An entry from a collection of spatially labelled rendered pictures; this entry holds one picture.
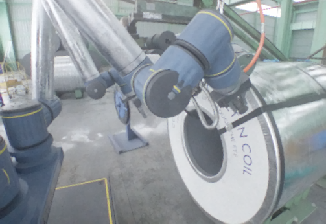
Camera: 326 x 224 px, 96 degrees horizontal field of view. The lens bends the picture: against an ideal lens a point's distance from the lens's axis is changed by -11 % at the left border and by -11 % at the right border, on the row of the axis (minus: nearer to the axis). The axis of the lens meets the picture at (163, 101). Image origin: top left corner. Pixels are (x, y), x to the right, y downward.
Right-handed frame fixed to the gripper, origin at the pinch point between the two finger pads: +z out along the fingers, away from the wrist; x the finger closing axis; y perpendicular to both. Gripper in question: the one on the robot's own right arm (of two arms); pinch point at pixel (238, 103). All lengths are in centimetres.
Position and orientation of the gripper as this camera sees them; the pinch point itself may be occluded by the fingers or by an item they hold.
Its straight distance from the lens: 68.2
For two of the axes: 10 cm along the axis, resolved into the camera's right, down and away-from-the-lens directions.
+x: 7.7, -5.9, -2.3
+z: 5.6, 4.7, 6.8
